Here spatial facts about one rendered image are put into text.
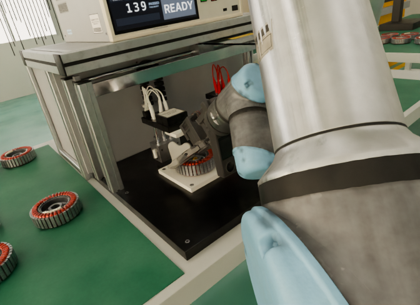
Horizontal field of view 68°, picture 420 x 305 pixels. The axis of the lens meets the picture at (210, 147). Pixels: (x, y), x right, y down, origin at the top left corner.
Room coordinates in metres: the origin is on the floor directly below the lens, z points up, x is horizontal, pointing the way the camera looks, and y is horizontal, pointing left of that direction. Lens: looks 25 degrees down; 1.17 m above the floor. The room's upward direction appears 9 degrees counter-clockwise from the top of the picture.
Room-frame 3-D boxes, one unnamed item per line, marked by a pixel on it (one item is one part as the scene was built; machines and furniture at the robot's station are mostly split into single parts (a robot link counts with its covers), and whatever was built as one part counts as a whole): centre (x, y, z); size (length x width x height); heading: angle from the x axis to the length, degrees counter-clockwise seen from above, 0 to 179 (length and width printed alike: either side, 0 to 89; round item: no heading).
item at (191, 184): (0.73, 0.04, 0.78); 0.15 x 0.15 x 0.01; 36
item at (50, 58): (1.05, 0.13, 1.09); 0.68 x 0.44 x 0.05; 126
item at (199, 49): (0.99, -0.02, 1.05); 0.06 x 0.04 x 0.04; 126
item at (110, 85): (0.88, 0.00, 1.03); 0.62 x 0.01 x 0.03; 126
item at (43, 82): (0.93, 0.44, 0.91); 0.28 x 0.03 x 0.32; 36
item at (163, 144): (0.84, 0.13, 0.80); 0.07 x 0.05 x 0.06; 126
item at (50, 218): (0.65, 0.39, 0.77); 0.11 x 0.11 x 0.04
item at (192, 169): (0.72, 0.04, 0.80); 0.11 x 0.11 x 0.04
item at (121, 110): (1.00, 0.10, 0.92); 0.66 x 0.01 x 0.30; 126
